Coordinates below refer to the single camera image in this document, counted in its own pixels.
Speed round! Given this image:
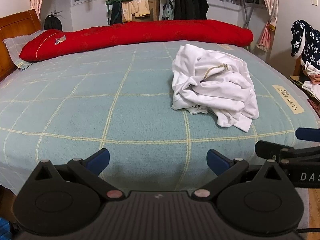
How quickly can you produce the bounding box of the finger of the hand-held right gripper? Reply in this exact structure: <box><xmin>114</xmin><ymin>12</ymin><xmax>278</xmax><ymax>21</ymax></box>
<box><xmin>295</xmin><ymin>127</ymin><xmax>320</xmax><ymax>141</ymax></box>
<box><xmin>254</xmin><ymin>141</ymin><xmax>320</xmax><ymax>167</ymax></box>

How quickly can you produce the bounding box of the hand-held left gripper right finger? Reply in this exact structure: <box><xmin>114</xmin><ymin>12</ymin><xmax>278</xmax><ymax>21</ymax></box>
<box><xmin>191</xmin><ymin>149</ymin><xmax>288</xmax><ymax>201</ymax></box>

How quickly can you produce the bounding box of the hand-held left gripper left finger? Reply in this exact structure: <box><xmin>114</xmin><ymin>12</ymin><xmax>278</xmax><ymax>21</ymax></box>
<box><xmin>34</xmin><ymin>148</ymin><xmax>123</xmax><ymax>201</ymax></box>

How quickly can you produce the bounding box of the white printed t-shirt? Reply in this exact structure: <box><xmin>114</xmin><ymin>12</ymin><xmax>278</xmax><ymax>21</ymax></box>
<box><xmin>171</xmin><ymin>44</ymin><xmax>259</xmax><ymax>133</ymax></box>

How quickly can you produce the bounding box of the pile of pink white clothes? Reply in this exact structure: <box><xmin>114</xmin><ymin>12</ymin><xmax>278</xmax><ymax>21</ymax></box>
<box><xmin>301</xmin><ymin>61</ymin><xmax>320</xmax><ymax>100</ymax></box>

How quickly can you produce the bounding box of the metal clothes drying rack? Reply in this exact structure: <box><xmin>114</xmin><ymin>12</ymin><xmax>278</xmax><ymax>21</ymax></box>
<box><xmin>162</xmin><ymin>0</ymin><xmax>259</xmax><ymax>29</ymax></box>

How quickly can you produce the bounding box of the wooden chair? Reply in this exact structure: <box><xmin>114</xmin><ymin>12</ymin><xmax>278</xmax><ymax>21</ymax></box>
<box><xmin>293</xmin><ymin>55</ymin><xmax>304</xmax><ymax>78</ymax></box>

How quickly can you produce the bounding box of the navy star-print garment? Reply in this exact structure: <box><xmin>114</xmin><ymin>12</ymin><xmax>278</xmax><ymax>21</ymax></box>
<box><xmin>291</xmin><ymin>19</ymin><xmax>320</xmax><ymax>67</ymax></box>

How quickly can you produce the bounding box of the red quilt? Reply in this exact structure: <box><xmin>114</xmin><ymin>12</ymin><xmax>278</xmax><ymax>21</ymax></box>
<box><xmin>19</xmin><ymin>19</ymin><xmax>254</xmax><ymax>62</ymax></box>

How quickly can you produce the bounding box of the grey checked pillow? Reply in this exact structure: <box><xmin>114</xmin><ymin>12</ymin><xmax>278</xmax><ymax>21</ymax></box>
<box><xmin>2</xmin><ymin>30</ymin><xmax>45</xmax><ymax>72</ymax></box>

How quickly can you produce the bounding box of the black backpack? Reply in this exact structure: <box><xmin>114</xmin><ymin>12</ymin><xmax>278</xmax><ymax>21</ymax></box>
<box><xmin>44</xmin><ymin>14</ymin><xmax>63</xmax><ymax>30</ymax></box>

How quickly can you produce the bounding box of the teal hanging garment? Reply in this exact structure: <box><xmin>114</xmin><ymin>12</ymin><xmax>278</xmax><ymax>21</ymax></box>
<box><xmin>161</xmin><ymin>2</ymin><xmax>174</xmax><ymax>20</ymax></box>

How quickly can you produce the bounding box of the yellow hanging garment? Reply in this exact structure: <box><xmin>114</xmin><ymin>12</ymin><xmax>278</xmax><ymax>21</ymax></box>
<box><xmin>122</xmin><ymin>0</ymin><xmax>150</xmax><ymax>22</ymax></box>

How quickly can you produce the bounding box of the wooden headboard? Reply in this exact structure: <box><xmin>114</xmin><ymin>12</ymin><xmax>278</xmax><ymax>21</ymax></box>
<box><xmin>0</xmin><ymin>9</ymin><xmax>42</xmax><ymax>83</ymax></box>

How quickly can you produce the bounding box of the cardboard box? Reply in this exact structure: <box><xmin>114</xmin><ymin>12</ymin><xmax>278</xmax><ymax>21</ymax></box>
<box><xmin>132</xmin><ymin>0</ymin><xmax>160</xmax><ymax>22</ymax></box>

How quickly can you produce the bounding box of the black hanging jacket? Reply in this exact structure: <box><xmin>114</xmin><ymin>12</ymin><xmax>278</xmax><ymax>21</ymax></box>
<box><xmin>173</xmin><ymin>0</ymin><xmax>209</xmax><ymax>20</ymax></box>

